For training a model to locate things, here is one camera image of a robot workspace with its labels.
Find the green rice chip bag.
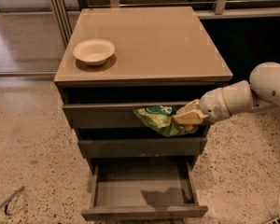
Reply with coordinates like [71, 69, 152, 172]
[133, 105, 199, 137]

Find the middle grey drawer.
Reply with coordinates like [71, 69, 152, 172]
[78, 137, 207, 158]

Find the metal railing frame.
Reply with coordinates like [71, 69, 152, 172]
[54, 0, 280, 45]

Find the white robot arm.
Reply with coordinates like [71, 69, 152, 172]
[174, 63, 280, 125]

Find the grey drawer cabinet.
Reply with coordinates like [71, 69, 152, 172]
[53, 6, 234, 224]

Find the grey rod on floor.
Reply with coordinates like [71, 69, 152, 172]
[0, 186, 24, 209]

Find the top grey drawer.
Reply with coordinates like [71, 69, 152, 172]
[63, 101, 187, 129]

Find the grey drawer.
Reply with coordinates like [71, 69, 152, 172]
[78, 137, 207, 158]
[63, 101, 187, 129]
[81, 157, 208, 221]

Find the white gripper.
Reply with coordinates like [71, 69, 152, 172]
[174, 88, 231, 125]

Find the bottom grey drawer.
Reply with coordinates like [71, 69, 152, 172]
[81, 157, 208, 221]

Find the white paper bowl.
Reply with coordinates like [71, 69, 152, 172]
[73, 39, 115, 66]

